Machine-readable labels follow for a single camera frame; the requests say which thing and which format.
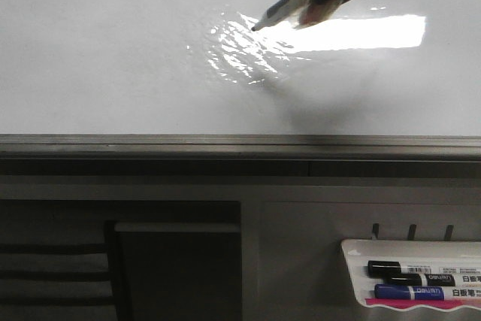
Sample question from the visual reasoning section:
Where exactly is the black whiteboard marker with tape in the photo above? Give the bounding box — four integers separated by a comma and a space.
251, 0, 344, 32

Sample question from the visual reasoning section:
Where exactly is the white whiteboard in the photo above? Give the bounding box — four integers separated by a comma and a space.
1, 0, 480, 136

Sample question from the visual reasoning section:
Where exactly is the black capped whiteboard marker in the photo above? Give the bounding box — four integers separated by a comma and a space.
368, 260, 480, 277

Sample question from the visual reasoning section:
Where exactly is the blue capped whiteboard marker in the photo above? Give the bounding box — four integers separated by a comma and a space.
374, 284, 480, 301

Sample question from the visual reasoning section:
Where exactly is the black tray hook left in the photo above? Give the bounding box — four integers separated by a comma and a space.
371, 223, 380, 241

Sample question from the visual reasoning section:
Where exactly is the black tray hook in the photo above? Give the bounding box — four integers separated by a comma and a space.
443, 224, 454, 241
407, 224, 417, 241
371, 223, 380, 241

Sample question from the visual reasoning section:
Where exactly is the black tray hook middle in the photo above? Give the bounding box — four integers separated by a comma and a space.
407, 224, 417, 241

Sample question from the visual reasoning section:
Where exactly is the black tray hook right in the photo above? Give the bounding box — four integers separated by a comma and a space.
443, 224, 454, 241

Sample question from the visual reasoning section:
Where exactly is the white plastic marker tray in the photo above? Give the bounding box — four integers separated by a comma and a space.
341, 239, 480, 320

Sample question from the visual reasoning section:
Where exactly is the dark panel with white edge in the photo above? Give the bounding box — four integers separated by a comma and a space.
114, 223, 243, 320

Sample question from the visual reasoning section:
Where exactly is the black chair backrest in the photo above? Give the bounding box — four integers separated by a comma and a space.
1, 220, 133, 320

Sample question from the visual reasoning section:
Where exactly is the grey aluminium whiteboard frame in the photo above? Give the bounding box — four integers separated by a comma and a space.
1, 134, 480, 178

